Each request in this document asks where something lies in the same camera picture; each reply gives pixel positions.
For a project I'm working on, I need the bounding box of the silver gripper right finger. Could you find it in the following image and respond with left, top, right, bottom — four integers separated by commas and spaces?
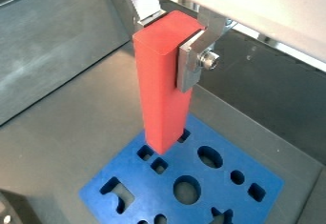
177, 7, 237, 92

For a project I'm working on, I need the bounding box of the red rectangular block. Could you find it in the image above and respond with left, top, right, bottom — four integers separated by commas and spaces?
132, 10, 203, 154

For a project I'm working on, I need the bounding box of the blue shape-sorter board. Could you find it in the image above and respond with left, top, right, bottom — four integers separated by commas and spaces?
80, 116, 283, 224

